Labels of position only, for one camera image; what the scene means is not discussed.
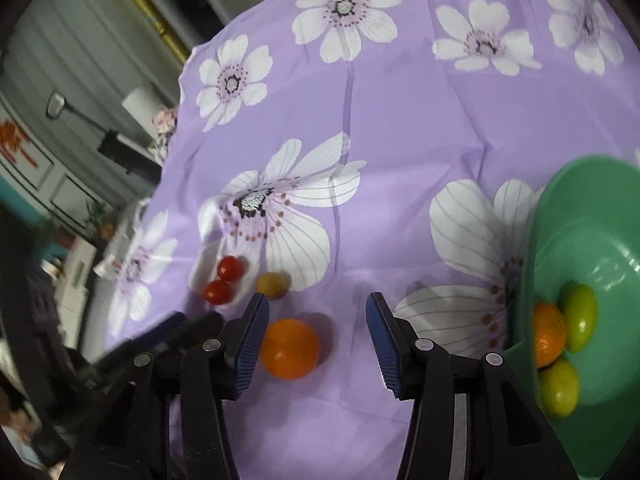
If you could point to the white cabinet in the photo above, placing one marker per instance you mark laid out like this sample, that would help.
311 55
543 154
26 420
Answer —
75 275

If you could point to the orange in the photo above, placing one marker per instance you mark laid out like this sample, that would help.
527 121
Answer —
549 335
290 349

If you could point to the purple floral tablecloth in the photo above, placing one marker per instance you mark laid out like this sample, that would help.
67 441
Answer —
400 135

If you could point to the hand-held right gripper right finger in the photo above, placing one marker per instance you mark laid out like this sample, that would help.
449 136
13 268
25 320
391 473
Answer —
384 345

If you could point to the black box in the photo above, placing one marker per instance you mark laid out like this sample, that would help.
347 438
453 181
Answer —
125 152

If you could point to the gold pole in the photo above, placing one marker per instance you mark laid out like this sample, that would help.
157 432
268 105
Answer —
150 5

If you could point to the red wall decoration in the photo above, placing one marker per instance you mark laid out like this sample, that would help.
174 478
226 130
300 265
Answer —
15 144

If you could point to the grey curtain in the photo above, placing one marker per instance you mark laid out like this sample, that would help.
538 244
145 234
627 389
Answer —
75 25

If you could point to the green round fruit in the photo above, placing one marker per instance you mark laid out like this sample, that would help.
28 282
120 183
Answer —
580 317
560 389

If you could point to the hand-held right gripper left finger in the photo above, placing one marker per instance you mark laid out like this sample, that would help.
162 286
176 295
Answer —
247 345

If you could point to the small yellow-brown fruit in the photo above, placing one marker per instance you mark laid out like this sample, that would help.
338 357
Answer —
272 285

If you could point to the white cylinder lampshade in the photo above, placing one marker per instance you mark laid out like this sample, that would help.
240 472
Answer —
142 110

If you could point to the small potted plant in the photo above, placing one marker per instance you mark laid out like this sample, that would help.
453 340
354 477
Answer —
100 217

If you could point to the black desk lamp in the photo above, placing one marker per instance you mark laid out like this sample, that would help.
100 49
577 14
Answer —
62 106

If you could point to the pink flower bouquet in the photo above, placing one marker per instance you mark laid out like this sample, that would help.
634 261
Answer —
164 130

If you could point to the red cherry tomato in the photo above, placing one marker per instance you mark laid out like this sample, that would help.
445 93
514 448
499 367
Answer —
230 268
218 292

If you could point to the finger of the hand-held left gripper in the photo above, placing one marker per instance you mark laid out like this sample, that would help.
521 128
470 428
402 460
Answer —
170 327

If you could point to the green plastic bowl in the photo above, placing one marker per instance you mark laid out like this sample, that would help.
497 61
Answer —
605 240

